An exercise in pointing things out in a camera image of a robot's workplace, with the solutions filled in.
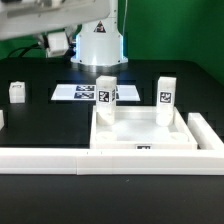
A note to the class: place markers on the white L-shaped fence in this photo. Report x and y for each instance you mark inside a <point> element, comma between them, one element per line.
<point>208,160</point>

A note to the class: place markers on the white sheet with markers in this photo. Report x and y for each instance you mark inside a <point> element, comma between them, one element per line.
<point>87,92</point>

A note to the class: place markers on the white block at left edge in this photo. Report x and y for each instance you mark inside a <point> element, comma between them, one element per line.
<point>1,119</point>

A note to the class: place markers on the white square table top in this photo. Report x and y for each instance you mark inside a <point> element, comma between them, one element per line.
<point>135,128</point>

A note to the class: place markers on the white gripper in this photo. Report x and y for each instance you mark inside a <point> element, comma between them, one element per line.
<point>26,17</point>

